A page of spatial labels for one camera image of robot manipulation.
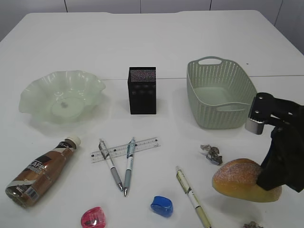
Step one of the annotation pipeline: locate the black mesh pen holder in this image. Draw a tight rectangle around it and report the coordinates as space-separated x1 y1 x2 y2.
128 67 156 114

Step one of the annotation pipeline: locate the green wavy glass plate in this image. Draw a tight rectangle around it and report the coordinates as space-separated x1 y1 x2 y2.
19 70 106 124

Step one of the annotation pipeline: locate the blue pencil sharpener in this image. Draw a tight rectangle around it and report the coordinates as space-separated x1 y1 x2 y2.
150 196 173 218

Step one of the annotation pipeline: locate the green plastic woven basket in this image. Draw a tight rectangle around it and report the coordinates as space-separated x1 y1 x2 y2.
187 57 257 129

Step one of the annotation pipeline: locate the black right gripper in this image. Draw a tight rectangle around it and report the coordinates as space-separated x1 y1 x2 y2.
256 101 304 192

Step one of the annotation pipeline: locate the pink pencil sharpener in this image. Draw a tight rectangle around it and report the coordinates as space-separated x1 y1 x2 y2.
81 207 106 228

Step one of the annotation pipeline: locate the grey grip pen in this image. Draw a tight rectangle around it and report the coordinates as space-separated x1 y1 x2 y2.
123 137 135 197
98 139 123 191

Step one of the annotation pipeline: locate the brown coffee drink bottle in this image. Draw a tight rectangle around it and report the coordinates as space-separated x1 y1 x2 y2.
5 136 81 208

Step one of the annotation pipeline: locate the paper scrap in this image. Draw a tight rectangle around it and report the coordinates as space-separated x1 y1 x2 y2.
200 144 223 165

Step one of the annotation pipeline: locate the beige grip pen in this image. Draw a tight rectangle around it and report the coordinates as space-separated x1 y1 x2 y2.
176 166 212 228

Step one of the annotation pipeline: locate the grey grip pen left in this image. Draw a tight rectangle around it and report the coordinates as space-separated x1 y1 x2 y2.
98 139 123 191

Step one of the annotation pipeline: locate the grey grip pen right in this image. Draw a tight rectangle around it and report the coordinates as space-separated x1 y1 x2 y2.
123 137 135 197

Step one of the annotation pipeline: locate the paper scrap edge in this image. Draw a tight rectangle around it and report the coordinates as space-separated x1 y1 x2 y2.
243 221 263 228

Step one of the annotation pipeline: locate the sugared bread roll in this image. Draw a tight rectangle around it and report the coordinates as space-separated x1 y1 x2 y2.
212 158 282 203

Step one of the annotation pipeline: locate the clear plastic ruler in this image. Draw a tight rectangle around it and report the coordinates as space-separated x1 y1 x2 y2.
90 137 160 163

